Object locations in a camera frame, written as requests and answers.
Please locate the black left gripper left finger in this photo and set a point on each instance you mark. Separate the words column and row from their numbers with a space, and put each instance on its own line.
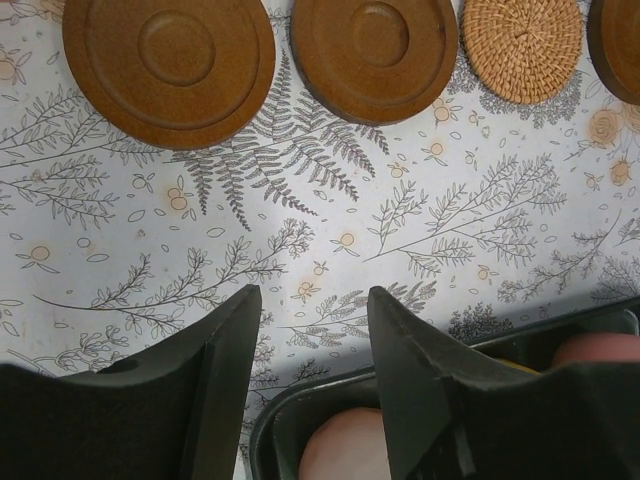
column 171, row 411

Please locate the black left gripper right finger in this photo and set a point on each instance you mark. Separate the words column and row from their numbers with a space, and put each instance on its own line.
column 451, row 412

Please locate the pink mug cream inside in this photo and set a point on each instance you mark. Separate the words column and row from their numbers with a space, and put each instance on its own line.
column 597, row 348

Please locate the brown wooden coaster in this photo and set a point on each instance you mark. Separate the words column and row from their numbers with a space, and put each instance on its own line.
column 181, row 75
column 374, row 62
column 613, row 41

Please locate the woven rattan coaster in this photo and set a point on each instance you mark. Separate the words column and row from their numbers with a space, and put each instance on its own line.
column 525, row 51

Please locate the black serving tray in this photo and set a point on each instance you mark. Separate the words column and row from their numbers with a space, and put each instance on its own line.
column 286, row 425

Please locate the light pink mug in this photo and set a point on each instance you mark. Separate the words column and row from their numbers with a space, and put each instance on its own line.
column 350, row 445

